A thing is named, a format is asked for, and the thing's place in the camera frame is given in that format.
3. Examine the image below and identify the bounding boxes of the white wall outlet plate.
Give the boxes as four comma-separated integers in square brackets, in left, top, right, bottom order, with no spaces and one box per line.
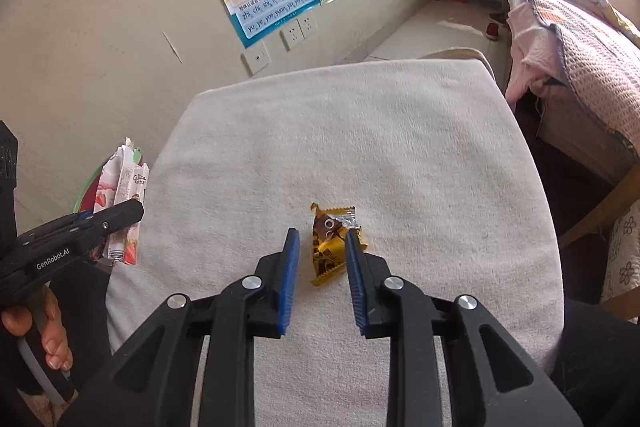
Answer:
[241,43,271,76]

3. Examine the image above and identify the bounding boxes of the white table cloth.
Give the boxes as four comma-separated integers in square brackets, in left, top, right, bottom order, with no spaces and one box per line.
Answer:
[105,59,566,427]

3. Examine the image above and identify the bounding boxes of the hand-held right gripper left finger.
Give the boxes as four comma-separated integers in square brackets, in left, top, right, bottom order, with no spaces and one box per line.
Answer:
[57,228,301,427]

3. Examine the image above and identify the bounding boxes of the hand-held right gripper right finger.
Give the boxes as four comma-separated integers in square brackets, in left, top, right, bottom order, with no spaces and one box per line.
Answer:
[344,229,583,427]

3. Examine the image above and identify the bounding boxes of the pink strawberry snack package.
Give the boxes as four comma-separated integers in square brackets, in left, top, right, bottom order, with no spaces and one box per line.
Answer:
[92,138,151,266]

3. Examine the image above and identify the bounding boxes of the person's left hand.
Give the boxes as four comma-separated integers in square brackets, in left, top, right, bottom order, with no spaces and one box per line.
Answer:
[0,284,75,370]

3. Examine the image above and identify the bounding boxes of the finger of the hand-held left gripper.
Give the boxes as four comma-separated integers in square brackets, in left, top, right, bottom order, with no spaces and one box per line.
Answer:
[19,210,97,243]
[65,199,147,249]

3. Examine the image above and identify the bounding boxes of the gold chocolate wrapper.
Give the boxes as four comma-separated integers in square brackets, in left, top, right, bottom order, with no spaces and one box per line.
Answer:
[308,202,371,287]

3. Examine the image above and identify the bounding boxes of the grey cable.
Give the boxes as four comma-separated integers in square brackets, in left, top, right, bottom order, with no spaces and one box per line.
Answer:
[16,336,67,408]

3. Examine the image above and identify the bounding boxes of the black pants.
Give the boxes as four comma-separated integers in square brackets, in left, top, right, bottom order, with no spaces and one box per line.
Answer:
[547,297,640,427]

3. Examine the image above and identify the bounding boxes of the red basin with green rim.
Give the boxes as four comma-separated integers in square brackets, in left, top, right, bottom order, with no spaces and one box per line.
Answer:
[72,148,146,214]

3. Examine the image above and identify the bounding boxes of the beige cloth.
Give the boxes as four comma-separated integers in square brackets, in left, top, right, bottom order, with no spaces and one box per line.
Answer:
[417,48,496,80]

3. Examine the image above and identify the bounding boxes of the white floral cushion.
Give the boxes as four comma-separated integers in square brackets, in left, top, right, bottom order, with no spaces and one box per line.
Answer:
[600,202,640,308]

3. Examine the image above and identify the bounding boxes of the bed with pink quilt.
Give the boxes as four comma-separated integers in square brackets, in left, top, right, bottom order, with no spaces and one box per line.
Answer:
[510,0,640,148]

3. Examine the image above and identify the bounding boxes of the wooden chair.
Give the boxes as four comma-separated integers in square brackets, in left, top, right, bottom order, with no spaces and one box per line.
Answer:
[557,177,640,323]

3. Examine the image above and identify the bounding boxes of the pink bed sheet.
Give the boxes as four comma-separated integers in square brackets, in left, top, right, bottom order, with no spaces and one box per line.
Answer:
[505,0,568,100]

